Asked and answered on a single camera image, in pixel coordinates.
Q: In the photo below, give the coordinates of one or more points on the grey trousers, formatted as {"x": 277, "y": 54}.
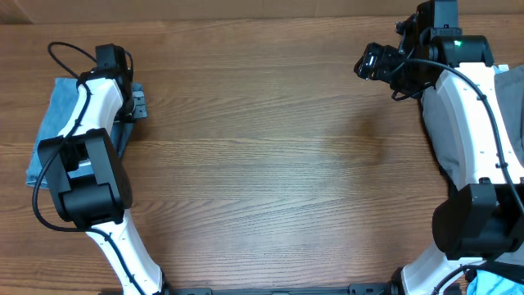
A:
{"x": 481, "y": 218}

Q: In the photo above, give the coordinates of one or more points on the light blue garment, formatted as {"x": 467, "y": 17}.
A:
{"x": 509, "y": 91}

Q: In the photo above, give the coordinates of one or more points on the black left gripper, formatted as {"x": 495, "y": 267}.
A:
{"x": 128, "y": 120}

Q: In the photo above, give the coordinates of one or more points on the light blue denim jeans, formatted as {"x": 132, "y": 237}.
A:
{"x": 62, "y": 103}

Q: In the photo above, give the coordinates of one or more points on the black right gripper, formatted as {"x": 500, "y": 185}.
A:
{"x": 386, "y": 55}

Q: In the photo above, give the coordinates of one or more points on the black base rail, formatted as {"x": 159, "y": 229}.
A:
{"x": 352, "y": 289}

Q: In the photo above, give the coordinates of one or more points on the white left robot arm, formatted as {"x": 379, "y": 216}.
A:
{"x": 83, "y": 187}

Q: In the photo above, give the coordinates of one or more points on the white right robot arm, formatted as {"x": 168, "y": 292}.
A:
{"x": 432, "y": 272}

